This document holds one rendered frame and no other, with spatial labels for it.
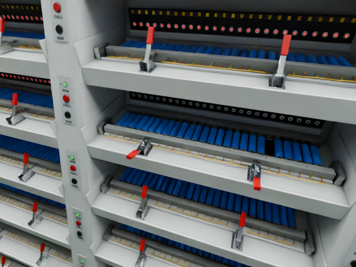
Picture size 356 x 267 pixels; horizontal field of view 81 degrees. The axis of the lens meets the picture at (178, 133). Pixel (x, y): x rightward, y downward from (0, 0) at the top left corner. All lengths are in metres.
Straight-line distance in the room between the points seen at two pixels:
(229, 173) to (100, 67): 0.38
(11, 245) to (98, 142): 0.76
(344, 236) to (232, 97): 0.36
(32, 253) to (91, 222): 0.47
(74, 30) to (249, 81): 0.39
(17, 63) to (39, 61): 0.08
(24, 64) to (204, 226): 0.64
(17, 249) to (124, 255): 0.55
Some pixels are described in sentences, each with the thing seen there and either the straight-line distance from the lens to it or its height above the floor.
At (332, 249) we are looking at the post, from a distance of 0.59.
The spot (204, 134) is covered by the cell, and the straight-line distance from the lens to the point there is 0.55.
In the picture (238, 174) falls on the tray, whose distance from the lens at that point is 0.49.
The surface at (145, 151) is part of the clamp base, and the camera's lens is 0.52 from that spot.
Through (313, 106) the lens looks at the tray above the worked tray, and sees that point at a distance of 0.44.
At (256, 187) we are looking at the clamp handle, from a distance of 0.42.
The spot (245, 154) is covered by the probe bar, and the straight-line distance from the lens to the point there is 0.51.
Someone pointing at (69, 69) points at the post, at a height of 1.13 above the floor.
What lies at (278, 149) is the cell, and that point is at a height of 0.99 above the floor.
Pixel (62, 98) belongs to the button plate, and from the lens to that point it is 0.61.
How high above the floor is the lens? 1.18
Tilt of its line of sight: 20 degrees down
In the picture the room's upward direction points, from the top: 5 degrees clockwise
